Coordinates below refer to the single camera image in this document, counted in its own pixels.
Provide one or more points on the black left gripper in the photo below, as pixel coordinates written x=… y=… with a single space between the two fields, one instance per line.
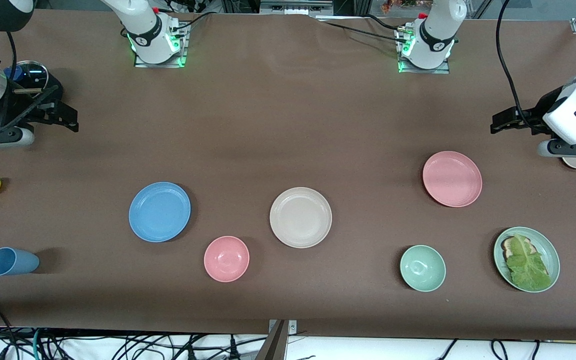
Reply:
x=534 y=116

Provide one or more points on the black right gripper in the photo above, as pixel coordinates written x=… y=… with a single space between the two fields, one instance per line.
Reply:
x=22 y=106

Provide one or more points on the pink plate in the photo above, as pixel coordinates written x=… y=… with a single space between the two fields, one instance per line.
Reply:
x=452 y=179

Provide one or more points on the blue plate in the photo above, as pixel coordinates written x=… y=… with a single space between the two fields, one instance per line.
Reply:
x=159 y=212

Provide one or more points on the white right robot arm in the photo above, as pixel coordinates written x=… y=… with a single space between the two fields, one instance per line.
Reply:
x=145 y=30

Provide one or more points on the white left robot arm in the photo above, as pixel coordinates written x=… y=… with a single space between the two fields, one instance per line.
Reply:
x=435 y=35

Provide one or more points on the glass lid blue knob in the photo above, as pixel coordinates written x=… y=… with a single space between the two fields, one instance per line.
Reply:
x=33 y=75

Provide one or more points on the toasted bread slice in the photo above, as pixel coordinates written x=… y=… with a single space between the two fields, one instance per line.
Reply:
x=508 y=245

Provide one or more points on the green plate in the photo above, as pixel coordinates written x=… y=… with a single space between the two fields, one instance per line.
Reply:
x=549 y=248

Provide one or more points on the green lettuce leaf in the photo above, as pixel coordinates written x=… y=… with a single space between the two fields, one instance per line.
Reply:
x=528 y=267

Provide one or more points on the blue cup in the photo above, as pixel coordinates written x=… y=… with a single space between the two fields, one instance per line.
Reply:
x=13 y=262

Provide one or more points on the orange flower decoration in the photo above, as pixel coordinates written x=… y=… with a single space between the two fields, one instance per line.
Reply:
x=393 y=5

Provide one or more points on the small green bowl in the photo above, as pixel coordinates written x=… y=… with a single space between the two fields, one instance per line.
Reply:
x=423 y=268

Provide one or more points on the small pink bowl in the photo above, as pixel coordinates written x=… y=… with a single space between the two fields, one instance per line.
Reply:
x=226 y=259

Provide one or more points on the beige plate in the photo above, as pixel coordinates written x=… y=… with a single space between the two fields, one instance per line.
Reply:
x=300 y=217

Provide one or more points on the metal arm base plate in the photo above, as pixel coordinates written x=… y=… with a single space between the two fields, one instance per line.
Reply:
x=143 y=63
x=440 y=70

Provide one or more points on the aluminium frame bar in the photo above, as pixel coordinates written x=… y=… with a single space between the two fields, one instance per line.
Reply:
x=293 y=7

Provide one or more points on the grey table edge bracket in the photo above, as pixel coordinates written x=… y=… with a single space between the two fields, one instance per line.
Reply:
x=278 y=345

